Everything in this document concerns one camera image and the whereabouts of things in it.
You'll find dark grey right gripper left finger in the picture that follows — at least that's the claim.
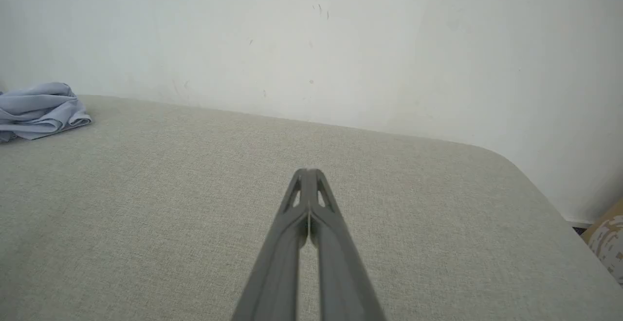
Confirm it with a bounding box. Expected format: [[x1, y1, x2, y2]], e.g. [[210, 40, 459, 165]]
[[233, 169, 311, 321]]

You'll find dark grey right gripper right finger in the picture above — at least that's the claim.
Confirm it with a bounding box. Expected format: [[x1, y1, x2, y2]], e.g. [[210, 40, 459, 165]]
[[309, 169, 388, 321]]

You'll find blue polo shirt white collar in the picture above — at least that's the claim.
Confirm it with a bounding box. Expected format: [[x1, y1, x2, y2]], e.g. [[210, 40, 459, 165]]
[[0, 82, 92, 142]]

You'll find grey-beige fabric sofa seat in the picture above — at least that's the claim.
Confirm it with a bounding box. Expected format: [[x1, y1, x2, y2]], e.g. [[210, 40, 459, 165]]
[[0, 94, 623, 321]]

